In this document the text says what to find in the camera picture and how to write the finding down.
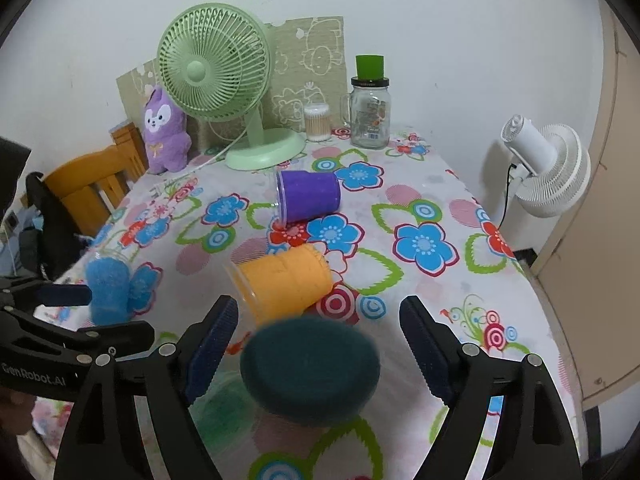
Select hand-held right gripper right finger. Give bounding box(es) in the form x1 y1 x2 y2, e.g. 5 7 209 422
398 296 584 480

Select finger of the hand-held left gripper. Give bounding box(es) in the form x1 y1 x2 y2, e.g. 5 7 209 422
0 276 94 312
0 309 156 357

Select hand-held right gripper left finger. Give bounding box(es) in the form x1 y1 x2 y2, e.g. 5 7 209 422
52 296 240 480

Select blue cup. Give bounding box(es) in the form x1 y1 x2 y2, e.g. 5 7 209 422
84 249 135 326

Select dark green cup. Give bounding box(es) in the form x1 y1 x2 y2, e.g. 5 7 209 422
192 314 382 456

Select orange cup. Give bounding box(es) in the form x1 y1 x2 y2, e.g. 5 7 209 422
223 245 334 328

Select purple cup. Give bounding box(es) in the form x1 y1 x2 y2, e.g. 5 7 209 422
272 169 343 231

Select black cloth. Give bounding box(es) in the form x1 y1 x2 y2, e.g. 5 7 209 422
25 171 84 281

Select wooden chair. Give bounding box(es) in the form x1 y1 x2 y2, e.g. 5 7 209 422
44 144 137 239
109 121 149 177

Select dark grey cloth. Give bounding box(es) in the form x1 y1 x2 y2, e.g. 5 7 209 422
0 135 33 217

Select purple plush toy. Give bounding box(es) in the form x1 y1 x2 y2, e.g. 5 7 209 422
142 86 192 176

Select beige wooden cabinet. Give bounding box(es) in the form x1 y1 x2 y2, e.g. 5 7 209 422
530 0 640 411

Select white standing fan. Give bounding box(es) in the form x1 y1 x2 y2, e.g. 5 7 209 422
501 114 592 219

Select glass jar with green lid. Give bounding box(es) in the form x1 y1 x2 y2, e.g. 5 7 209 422
341 54 392 150

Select cotton swab jar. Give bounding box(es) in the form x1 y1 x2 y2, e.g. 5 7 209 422
303 102 332 143

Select green desk fan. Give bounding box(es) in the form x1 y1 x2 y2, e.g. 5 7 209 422
156 2 307 171

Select beige cartoon cardboard panel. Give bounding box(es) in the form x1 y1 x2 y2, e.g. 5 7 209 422
116 16 349 153

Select black fan cable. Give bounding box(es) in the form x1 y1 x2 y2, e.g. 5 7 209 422
499 160 517 232

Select white fan cable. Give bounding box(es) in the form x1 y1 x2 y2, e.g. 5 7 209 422
150 137 251 197

